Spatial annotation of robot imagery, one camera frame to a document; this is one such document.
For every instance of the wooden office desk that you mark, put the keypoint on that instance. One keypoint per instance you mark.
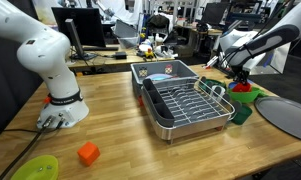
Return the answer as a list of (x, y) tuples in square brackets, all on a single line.
[(100, 61)]

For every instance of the white bowl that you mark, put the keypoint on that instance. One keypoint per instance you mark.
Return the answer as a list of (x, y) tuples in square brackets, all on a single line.
[(144, 47)]

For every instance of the white mug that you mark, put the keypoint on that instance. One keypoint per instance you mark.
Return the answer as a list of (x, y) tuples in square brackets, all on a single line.
[(217, 91)]

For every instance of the orange cube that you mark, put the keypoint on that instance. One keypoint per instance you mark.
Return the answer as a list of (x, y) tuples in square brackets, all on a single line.
[(88, 153)]

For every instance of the blue plate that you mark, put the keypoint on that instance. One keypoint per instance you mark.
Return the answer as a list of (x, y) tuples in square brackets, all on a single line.
[(233, 84)]

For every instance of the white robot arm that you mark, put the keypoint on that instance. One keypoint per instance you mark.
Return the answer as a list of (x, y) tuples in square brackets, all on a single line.
[(273, 38)]

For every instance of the green plastic bowl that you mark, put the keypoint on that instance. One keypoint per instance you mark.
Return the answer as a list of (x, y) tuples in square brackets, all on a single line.
[(246, 96)]

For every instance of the black keyboard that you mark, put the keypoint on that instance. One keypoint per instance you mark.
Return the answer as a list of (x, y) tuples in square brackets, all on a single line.
[(100, 48)]

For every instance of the light blue dish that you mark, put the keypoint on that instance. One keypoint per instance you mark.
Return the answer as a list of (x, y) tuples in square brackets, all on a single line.
[(160, 77)]

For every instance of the orange plastic bowl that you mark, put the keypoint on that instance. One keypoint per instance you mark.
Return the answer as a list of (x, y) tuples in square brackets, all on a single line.
[(241, 88)]

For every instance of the gray steel dish rack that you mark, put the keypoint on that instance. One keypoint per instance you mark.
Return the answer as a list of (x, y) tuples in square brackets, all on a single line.
[(190, 106)]

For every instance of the gray plastic bin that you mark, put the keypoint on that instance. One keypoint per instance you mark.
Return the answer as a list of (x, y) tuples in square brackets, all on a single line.
[(155, 68)]

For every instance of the black computer monitor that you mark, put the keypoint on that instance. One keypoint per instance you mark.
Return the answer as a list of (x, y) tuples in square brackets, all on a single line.
[(90, 26)]

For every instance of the checkered marker sticker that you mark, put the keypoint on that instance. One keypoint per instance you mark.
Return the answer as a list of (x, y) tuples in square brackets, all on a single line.
[(169, 69), (143, 71)]

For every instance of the black power adapter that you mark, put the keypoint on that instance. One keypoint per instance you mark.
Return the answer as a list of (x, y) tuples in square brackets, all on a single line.
[(120, 55)]

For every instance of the dark flat screen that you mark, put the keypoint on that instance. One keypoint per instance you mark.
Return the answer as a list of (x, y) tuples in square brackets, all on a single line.
[(215, 13)]

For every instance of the yellow toy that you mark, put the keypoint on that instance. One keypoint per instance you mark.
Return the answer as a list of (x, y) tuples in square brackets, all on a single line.
[(149, 54)]

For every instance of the black backpack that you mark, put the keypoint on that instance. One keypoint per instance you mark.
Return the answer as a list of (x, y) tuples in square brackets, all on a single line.
[(158, 21)]

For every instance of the aluminium rail clamp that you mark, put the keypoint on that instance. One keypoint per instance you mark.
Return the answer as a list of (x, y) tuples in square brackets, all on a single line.
[(212, 61)]

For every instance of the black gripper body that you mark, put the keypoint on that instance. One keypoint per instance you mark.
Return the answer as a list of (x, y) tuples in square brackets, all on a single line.
[(243, 71)]

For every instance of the gray round tray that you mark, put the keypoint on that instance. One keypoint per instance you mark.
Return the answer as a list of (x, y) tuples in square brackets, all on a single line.
[(286, 116)]

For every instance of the clear plastic tub with lid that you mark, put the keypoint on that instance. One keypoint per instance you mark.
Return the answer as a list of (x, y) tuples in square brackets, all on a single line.
[(126, 30)]

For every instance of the dark green plate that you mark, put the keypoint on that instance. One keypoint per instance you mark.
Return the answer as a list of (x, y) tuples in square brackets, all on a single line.
[(210, 83)]

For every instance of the dark green cup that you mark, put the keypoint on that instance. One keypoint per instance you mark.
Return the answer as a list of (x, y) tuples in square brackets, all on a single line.
[(241, 115)]

